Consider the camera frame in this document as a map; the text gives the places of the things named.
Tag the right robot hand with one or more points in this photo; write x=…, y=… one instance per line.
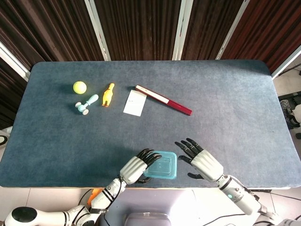
x=207, y=164

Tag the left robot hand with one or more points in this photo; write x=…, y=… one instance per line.
x=132, y=169

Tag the clear teal plastic container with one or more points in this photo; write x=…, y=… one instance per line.
x=173, y=162

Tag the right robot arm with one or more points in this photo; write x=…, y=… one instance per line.
x=242, y=197

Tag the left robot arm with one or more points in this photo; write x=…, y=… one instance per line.
x=70, y=214

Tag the long dark red box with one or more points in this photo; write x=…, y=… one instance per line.
x=162, y=99

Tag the blue-grey table cloth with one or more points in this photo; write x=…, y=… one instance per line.
x=211, y=122

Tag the orange device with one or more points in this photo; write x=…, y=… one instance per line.
x=92, y=197

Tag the grey robot torso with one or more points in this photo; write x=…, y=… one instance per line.
x=176, y=207

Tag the white paper card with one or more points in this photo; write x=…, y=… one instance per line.
x=134, y=104

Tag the yellow rubber chicken toy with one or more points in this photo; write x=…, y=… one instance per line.
x=107, y=96

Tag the light blue toy hammer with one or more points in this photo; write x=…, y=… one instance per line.
x=87, y=103

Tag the yellow-green tennis ball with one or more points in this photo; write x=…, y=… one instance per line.
x=79, y=87

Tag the black and white equipment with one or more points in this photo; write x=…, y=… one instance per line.
x=290, y=110

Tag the white round device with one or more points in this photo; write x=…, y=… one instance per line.
x=3, y=139

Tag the white partition post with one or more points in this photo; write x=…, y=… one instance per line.
x=231, y=30
x=14, y=61
x=179, y=28
x=287, y=62
x=98, y=30

